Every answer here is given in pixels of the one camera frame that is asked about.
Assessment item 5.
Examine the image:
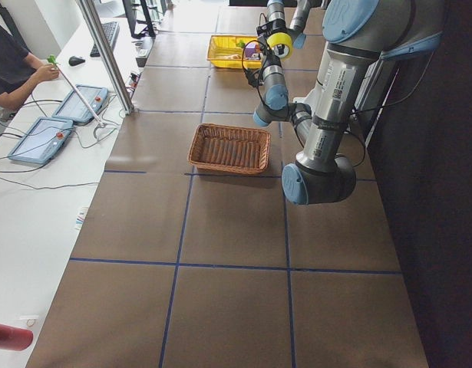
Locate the teach pendant tablet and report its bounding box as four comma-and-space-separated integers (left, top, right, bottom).
8, 117, 74, 164
51, 84, 108, 125

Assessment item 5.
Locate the white reaching stick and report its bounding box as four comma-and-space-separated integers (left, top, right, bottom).
47, 54, 103, 125

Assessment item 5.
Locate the black computer mouse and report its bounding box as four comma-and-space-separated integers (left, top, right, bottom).
68, 56, 85, 67

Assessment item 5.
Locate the aluminium frame post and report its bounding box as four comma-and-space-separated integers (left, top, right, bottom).
77, 0, 134, 115

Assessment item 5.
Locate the seated person dark shirt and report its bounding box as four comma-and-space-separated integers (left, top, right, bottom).
0, 25, 60, 111

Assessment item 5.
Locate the black keyboard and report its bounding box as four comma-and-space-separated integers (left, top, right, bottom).
89, 21, 120, 58

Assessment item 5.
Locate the far teach pendant tablet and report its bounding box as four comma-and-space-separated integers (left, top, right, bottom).
51, 84, 108, 125

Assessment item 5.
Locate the brown wicker basket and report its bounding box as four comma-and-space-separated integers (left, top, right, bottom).
187, 123, 271, 175

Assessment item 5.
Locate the near teach pendant tablet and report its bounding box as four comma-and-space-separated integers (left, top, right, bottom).
8, 117, 74, 164

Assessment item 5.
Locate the red cylinder bottle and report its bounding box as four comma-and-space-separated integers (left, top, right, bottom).
0, 324, 34, 351

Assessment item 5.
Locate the purple toy block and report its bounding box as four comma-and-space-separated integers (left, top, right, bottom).
243, 42, 261, 61

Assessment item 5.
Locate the yellow plastic woven basket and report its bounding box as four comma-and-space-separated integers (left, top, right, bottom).
206, 34, 262, 69

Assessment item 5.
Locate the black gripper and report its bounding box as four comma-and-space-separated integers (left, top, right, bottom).
257, 21, 287, 38

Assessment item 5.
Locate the black monitor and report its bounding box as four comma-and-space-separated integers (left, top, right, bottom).
122, 0, 156, 39

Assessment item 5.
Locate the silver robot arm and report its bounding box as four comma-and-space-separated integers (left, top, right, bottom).
253, 1, 446, 205
266, 0, 322, 49

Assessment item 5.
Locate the yellow tape roll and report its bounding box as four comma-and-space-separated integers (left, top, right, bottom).
267, 32, 293, 60

